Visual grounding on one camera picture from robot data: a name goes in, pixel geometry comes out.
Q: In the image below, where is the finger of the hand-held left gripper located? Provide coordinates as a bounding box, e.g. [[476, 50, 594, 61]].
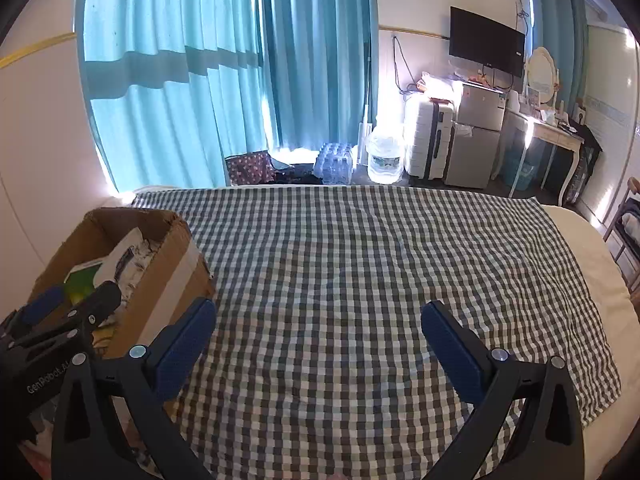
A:
[[10, 281, 123, 358], [0, 285, 67, 336]]

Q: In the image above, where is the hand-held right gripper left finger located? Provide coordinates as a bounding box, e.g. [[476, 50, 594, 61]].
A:
[[50, 297, 218, 480]]

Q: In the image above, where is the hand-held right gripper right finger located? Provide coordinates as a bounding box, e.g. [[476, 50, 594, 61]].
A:
[[420, 301, 586, 480]]

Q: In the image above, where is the green and white carton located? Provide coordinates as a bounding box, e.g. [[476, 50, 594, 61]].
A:
[[62, 257, 131, 306]]

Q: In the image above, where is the brown cardboard box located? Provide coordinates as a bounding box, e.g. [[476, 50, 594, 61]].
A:
[[27, 207, 217, 411]]

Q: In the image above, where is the grey checked blanket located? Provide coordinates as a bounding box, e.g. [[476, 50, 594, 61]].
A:
[[131, 185, 623, 480]]

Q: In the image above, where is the cream duvet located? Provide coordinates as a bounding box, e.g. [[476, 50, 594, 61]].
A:
[[542, 204, 640, 480]]

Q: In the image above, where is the teal wastebasket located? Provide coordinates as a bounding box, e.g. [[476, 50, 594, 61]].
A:
[[502, 157, 535, 192]]

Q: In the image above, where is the dotted dark red bag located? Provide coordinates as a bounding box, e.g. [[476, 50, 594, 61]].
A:
[[225, 150, 281, 187]]

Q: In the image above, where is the wooden chair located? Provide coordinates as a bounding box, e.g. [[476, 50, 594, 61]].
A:
[[602, 177, 640, 281]]

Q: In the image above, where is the large clear water jug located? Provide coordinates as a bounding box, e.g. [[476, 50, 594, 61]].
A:
[[366, 127, 405, 185]]

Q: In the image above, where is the silver mini fridge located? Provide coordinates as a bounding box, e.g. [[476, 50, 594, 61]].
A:
[[445, 80, 508, 190]]

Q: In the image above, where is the dark clothes pile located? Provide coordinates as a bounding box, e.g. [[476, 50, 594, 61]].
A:
[[272, 162, 323, 186]]

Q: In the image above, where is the white suitcase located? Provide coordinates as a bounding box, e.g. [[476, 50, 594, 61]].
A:
[[403, 95, 457, 182]]

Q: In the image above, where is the pack of water bottles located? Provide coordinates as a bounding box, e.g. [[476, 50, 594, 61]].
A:
[[314, 142, 357, 185]]

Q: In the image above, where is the clothes heap on chair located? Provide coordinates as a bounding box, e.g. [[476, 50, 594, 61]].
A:
[[617, 210, 640, 241]]

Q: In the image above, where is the wide teal curtain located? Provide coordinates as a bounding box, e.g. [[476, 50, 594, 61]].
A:
[[77, 0, 281, 193]]

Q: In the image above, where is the black hanging bag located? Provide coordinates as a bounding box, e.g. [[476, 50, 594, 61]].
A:
[[565, 127, 603, 206]]

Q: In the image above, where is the white dressing table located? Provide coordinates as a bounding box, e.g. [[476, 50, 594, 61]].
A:
[[505, 107, 586, 206]]

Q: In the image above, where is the pink plastic bag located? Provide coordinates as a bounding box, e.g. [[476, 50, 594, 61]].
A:
[[415, 71, 463, 103]]

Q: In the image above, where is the white oval vanity mirror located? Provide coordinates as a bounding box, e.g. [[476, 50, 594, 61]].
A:
[[525, 46, 561, 108]]

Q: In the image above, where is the white slatted wardrobe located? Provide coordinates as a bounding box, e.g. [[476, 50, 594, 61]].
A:
[[575, 22, 640, 231]]

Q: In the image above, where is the narrow teal curtain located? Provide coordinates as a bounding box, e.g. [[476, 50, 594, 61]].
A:
[[257, 0, 378, 161]]

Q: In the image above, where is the teal curtain beside mirror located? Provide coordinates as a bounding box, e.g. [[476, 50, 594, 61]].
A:
[[525, 0, 588, 111]]

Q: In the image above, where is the black wall cable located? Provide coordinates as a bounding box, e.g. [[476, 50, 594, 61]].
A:
[[391, 35, 416, 96]]

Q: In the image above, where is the black wall television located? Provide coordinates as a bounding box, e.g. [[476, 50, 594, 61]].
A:
[[448, 6, 527, 78]]

